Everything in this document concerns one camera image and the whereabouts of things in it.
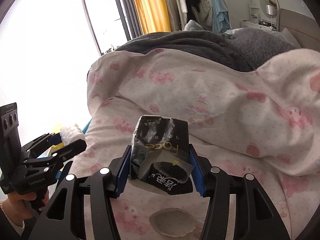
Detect clear plastic wrap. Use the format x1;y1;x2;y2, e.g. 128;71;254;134
60;124;85;145

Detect black snack wrapper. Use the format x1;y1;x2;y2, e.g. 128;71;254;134
129;115;194;196

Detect person left hand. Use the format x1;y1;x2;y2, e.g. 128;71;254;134
1;192;37;235

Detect yellow plastic bag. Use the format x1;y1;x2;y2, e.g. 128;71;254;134
48;142;65;156

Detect pink patterned white quilt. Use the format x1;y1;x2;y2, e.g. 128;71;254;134
71;49;319;239

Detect dark grey fleece blanket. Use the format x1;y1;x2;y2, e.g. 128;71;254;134
117;28;297;73

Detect yellow curtain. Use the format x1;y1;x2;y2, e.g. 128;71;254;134
134;0;171;34

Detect white dresser table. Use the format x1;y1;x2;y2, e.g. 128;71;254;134
241;0;276;31

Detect beige bed headboard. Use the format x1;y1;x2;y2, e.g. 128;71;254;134
277;9;320;51

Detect hanging clothes on rack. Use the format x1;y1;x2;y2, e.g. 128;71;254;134
165;0;231;34

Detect round vanity mirror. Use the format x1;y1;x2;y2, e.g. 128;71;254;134
259;0;278;19

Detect teal long-handled brush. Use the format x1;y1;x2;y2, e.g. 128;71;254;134
82;120;92;134

